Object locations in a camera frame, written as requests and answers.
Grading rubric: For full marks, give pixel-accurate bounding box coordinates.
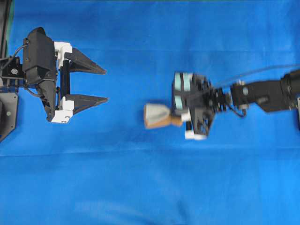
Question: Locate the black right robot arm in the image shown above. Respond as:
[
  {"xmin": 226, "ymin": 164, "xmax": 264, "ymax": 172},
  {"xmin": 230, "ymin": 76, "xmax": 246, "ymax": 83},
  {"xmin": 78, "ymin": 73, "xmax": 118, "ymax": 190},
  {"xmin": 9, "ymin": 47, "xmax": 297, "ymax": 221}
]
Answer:
[{"xmin": 171, "ymin": 70, "xmax": 300, "ymax": 140}]

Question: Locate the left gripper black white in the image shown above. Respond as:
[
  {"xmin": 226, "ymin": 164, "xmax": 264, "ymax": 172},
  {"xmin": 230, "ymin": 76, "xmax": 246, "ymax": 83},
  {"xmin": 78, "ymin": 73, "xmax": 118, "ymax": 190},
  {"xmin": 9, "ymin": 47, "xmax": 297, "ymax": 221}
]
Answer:
[{"xmin": 46, "ymin": 41, "xmax": 108, "ymax": 124}]

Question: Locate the blue table cloth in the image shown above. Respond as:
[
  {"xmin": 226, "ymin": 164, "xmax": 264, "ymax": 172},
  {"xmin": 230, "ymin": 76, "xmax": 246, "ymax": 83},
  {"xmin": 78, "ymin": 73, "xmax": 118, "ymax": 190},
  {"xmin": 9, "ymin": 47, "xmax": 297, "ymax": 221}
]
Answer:
[{"xmin": 0, "ymin": 0, "xmax": 300, "ymax": 225}]

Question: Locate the black right camera cable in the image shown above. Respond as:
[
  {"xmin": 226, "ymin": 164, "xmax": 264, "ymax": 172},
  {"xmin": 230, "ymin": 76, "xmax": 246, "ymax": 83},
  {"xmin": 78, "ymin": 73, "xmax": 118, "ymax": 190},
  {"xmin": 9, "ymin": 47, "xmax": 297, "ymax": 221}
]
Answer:
[{"xmin": 210, "ymin": 63, "xmax": 300, "ymax": 89}]

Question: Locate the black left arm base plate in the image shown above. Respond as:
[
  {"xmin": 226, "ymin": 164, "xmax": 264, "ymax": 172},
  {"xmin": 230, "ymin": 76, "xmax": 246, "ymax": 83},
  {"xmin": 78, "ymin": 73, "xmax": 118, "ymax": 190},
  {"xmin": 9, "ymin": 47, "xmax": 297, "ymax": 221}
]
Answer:
[{"xmin": 0, "ymin": 92, "xmax": 18, "ymax": 142}]

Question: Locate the black left camera cable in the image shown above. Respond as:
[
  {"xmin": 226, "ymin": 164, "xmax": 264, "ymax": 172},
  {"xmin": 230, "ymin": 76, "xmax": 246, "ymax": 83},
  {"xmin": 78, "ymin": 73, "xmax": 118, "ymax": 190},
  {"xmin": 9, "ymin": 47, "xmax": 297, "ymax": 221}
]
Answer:
[{"xmin": 0, "ymin": 44, "xmax": 28, "ymax": 75}]

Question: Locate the brown sponge with grey pad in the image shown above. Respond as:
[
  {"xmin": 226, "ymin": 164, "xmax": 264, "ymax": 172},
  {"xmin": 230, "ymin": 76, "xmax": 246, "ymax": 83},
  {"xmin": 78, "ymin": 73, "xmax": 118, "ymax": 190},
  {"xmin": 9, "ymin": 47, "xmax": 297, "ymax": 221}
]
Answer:
[{"xmin": 143, "ymin": 103, "xmax": 183, "ymax": 129}]

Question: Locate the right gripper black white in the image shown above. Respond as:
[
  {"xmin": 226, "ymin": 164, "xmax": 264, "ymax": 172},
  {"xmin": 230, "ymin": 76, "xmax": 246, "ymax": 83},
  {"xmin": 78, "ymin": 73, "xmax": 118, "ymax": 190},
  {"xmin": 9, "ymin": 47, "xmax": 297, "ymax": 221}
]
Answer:
[{"xmin": 170, "ymin": 74, "xmax": 232, "ymax": 140}]

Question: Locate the black camera cable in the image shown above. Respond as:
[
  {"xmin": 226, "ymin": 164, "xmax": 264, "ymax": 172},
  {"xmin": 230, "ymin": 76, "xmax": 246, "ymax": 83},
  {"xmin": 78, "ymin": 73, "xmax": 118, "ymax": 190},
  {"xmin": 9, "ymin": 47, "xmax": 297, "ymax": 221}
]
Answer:
[
  {"xmin": 210, "ymin": 63, "xmax": 300, "ymax": 89},
  {"xmin": 0, "ymin": 44, "xmax": 28, "ymax": 75}
]

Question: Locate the black aluminium table frame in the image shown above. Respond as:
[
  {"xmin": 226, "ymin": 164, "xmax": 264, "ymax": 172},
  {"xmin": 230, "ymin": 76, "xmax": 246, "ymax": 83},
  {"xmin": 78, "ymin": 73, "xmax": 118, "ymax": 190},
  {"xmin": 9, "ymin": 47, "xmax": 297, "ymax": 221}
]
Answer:
[{"xmin": 0, "ymin": 0, "xmax": 13, "ymax": 58}]

